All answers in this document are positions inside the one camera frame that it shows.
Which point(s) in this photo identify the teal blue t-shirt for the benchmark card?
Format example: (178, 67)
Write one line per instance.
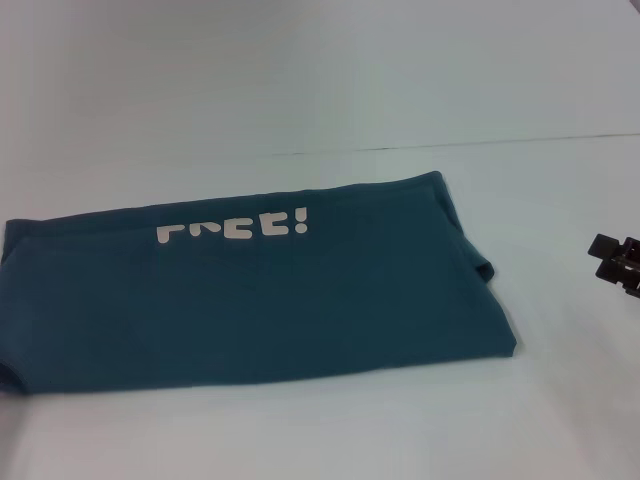
(225, 300)

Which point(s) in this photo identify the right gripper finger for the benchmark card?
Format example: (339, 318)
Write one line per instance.
(612, 275)
(607, 246)

